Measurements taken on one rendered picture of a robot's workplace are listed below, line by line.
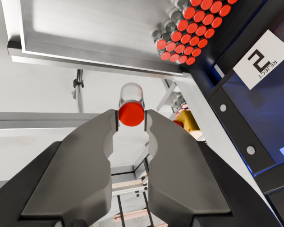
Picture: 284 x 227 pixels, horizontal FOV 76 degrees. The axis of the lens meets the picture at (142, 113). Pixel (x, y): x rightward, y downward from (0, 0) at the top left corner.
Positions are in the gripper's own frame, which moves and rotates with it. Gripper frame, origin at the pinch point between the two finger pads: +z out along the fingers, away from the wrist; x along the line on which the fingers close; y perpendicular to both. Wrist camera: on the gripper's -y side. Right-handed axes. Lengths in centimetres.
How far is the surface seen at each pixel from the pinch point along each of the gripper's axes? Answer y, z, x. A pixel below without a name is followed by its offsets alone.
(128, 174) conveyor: 76, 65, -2
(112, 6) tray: -7.3, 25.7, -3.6
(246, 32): -3.2, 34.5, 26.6
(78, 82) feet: 41, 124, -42
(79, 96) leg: 48, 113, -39
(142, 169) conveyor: 67, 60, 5
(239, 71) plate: 3.1, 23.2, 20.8
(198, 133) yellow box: 21.8, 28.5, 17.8
